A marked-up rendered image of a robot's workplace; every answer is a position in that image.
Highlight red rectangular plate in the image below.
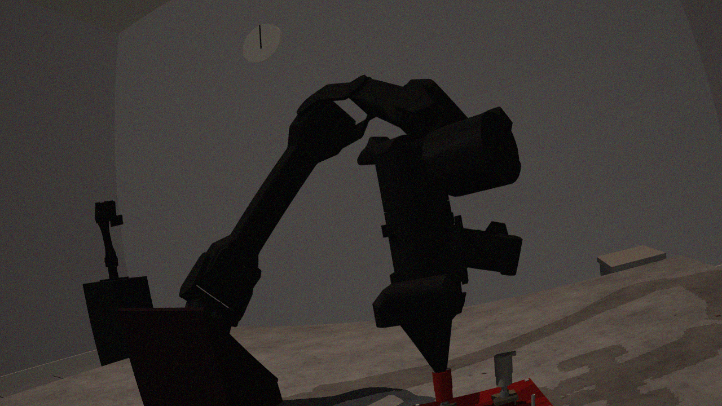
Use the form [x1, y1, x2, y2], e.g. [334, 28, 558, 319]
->
[413, 351, 553, 406]

